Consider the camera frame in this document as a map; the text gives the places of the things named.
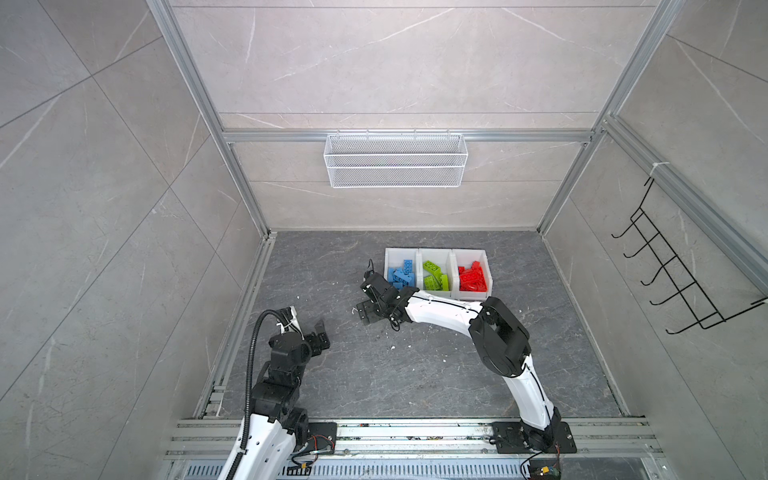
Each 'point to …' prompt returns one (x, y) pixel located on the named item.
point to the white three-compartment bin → (456, 273)
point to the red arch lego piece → (475, 279)
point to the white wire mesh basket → (395, 160)
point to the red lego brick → (463, 278)
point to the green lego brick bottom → (437, 271)
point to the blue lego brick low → (406, 280)
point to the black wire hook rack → (706, 315)
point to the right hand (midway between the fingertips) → (371, 306)
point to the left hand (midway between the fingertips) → (305, 320)
